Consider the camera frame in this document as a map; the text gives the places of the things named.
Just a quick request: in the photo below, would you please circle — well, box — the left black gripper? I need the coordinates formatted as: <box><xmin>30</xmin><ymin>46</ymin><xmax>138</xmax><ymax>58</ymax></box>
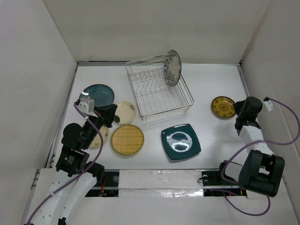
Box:
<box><xmin>82</xmin><ymin>103</ymin><xmax>118</xmax><ymax>149</ymax></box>

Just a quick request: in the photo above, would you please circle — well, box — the small yellow patterned plate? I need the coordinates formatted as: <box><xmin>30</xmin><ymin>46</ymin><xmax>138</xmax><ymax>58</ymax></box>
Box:
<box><xmin>211</xmin><ymin>96</ymin><xmax>236</xmax><ymax>119</ymax></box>

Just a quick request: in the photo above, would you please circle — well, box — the round teal glazed plate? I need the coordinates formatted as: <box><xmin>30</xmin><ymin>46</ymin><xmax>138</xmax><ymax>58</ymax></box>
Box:
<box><xmin>79</xmin><ymin>84</ymin><xmax>114</xmax><ymax>107</ymax></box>

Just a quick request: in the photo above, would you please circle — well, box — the cream plate with black blotch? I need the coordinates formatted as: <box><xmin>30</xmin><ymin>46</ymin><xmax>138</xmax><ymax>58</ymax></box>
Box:
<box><xmin>113</xmin><ymin>101</ymin><xmax>136</xmax><ymax>125</ymax></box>

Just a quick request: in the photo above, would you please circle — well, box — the woven bamboo round plate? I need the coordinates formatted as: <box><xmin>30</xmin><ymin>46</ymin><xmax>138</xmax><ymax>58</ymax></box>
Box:
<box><xmin>110</xmin><ymin>124</ymin><xmax>145</xmax><ymax>156</ymax></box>

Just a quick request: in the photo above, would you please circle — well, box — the dark green square plate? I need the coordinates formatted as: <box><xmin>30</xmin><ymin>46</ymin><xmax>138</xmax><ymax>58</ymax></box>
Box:
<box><xmin>161</xmin><ymin>124</ymin><xmax>201</xmax><ymax>161</ymax></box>

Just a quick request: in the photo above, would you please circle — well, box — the blue floral white plate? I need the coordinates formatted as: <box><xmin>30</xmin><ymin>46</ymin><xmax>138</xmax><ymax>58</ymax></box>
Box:
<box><xmin>163</xmin><ymin>50</ymin><xmax>182</xmax><ymax>87</ymax></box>

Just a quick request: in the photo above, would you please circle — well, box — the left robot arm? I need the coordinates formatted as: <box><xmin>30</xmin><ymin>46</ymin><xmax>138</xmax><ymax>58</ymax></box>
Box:
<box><xmin>26</xmin><ymin>101</ymin><xmax>117</xmax><ymax>225</ymax></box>

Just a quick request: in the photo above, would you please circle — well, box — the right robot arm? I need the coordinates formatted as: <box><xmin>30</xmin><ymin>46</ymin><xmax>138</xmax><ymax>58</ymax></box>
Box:
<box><xmin>216</xmin><ymin>97</ymin><xmax>285</xmax><ymax>197</ymax></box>

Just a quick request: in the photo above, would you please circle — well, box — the cream plate with small flowers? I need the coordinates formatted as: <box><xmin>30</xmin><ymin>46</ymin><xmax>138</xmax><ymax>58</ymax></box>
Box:
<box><xmin>87</xmin><ymin>125</ymin><xmax>110</xmax><ymax>150</ymax></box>

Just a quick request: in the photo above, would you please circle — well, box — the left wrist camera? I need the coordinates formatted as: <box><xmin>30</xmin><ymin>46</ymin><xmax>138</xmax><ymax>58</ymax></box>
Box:
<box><xmin>75</xmin><ymin>97</ymin><xmax>98</xmax><ymax>118</ymax></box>

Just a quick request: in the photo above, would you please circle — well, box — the wire dish rack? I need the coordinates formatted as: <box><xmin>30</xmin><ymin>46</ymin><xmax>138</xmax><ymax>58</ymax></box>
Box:
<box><xmin>126</xmin><ymin>54</ymin><xmax>194</xmax><ymax>124</ymax></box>

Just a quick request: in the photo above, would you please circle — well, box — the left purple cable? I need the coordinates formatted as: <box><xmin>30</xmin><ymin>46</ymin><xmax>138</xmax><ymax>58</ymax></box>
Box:
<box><xmin>24</xmin><ymin>103</ymin><xmax>104</xmax><ymax>225</ymax></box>

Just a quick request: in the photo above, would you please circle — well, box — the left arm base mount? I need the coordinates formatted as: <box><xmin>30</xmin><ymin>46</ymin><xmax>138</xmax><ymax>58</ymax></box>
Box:
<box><xmin>87</xmin><ymin>170</ymin><xmax>120</xmax><ymax>197</ymax></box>

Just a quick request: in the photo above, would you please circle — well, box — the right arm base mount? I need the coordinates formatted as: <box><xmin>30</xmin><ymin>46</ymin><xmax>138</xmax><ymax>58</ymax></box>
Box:
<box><xmin>197</xmin><ymin>170</ymin><xmax>247</xmax><ymax>197</ymax></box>

